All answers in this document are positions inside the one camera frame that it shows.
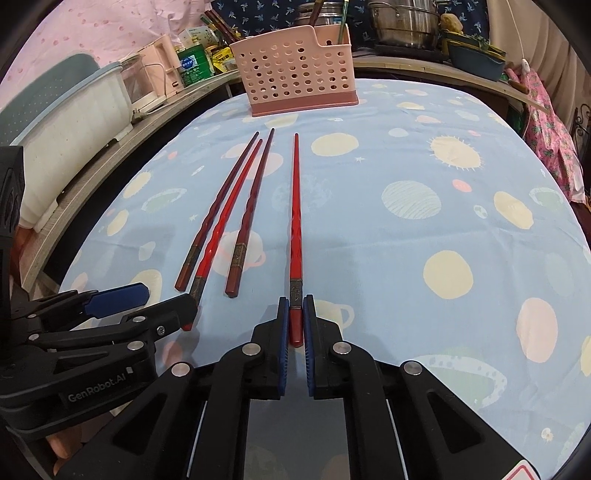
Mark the white tub with grey lid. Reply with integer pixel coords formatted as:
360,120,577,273
0,53,133,228

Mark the pink dotted cloth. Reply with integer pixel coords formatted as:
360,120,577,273
14,0,219,80

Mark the green box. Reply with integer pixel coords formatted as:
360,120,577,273
177,44,216,89

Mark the white cable with switch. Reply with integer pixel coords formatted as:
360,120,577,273
505,0,533,73

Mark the black induction cooker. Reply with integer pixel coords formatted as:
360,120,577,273
373,43,445,60

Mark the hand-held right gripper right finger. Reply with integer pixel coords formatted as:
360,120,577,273
304,294,541,480

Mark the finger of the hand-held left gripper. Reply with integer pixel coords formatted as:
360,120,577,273
14,282,150,331
28,292,200,366

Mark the pink perforated utensil holder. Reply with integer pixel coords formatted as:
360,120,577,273
230,25,359,117

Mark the maroon chopstick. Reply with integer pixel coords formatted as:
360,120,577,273
174,131,260,291
224,128,276,298

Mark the person's left hand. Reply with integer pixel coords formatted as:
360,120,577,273
46,427,82,470

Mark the glass jug appliance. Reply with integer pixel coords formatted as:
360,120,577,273
120,55,160,110

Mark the steel rice cooker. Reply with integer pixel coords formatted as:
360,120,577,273
295,1,354,29

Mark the pink pineapple print cloth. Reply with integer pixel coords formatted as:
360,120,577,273
521,68,588,205

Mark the steel steamer pot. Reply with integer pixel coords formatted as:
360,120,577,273
367,0,443,49

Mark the green rectangular tray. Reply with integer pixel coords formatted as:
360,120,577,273
440,30,507,59

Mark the blue basin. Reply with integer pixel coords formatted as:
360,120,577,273
447,44,507,83

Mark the green chopstick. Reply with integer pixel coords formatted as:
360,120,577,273
338,0,351,47

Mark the blue planet print tablecloth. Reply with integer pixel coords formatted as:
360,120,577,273
58,78,591,480

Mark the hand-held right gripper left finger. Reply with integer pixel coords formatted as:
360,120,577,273
53,297,290,480

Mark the red chopstick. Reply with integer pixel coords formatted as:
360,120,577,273
181,137,264,332
288,132,305,348

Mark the yellow packet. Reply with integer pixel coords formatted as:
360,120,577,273
210,46,236,73

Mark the pink kettle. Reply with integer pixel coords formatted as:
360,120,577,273
143,34,182,99

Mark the beige curtain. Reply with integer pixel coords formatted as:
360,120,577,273
488,0,591,118

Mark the navy floral cloth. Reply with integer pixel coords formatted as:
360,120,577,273
210,0,491,38

